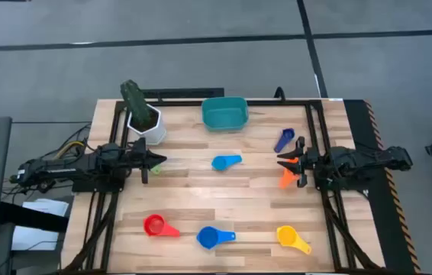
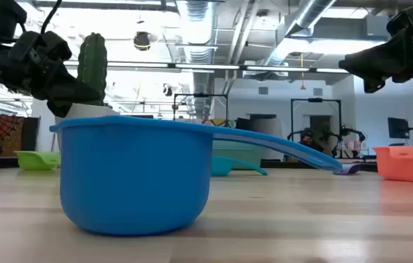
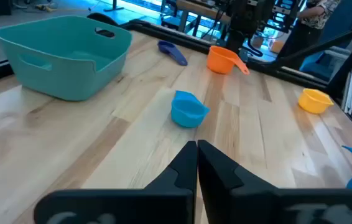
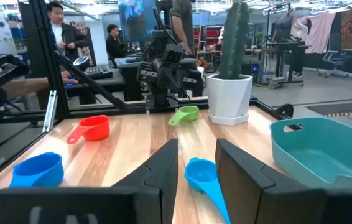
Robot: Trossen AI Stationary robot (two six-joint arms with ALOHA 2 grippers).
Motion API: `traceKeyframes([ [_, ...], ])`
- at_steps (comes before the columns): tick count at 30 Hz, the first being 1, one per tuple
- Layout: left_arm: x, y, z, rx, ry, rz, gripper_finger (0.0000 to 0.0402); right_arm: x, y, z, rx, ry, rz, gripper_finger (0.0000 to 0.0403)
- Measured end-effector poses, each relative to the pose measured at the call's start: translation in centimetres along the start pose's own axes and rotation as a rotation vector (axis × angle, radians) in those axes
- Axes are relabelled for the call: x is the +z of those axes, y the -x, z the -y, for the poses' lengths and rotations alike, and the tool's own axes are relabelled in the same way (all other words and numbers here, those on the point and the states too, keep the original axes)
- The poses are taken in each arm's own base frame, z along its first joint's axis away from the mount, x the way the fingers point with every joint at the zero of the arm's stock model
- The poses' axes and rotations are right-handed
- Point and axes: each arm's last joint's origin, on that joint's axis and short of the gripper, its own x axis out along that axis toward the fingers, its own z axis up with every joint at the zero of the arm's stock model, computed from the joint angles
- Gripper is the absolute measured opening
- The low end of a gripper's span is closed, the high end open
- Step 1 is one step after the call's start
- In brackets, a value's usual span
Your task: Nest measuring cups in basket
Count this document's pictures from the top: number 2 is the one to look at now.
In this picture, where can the black stand frame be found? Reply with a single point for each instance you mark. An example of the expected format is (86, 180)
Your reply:
(201, 95)
(316, 99)

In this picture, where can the black computer monitor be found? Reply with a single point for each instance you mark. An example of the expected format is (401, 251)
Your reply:
(398, 128)

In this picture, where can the silver ventilation duct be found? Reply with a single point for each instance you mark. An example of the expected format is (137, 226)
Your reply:
(195, 29)
(301, 22)

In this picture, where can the green measuring cup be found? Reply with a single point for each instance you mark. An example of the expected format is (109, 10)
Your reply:
(36, 160)

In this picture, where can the small indigo measuring cup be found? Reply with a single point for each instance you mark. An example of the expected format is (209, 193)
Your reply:
(350, 168)

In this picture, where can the multicolour patterned cloth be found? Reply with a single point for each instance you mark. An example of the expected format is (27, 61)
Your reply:
(217, 122)

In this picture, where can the long ceiling light bar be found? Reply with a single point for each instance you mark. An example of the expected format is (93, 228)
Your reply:
(206, 66)

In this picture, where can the green cactus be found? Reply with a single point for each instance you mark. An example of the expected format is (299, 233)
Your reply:
(93, 65)

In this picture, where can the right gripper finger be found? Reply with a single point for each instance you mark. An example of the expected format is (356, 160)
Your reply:
(370, 64)
(373, 84)

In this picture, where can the orange patterned wall hanging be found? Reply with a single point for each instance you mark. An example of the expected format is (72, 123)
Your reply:
(6, 135)

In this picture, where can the black ceiling dome device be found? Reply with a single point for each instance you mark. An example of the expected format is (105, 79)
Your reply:
(168, 90)
(142, 41)

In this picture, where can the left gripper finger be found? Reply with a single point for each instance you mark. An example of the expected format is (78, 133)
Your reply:
(60, 109)
(68, 93)

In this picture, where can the background black robot arms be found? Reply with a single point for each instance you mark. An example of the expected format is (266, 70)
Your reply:
(316, 137)

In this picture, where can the light blue measuring cup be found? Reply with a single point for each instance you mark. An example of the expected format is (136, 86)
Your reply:
(221, 166)

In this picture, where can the black aluminium table frame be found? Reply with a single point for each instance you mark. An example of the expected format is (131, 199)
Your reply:
(2, 162)

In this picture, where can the large orange-red measuring cup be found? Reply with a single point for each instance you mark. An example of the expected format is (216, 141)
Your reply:
(407, 164)

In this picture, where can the teal plastic basket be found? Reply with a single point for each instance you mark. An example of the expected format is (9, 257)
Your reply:
(239, 151)

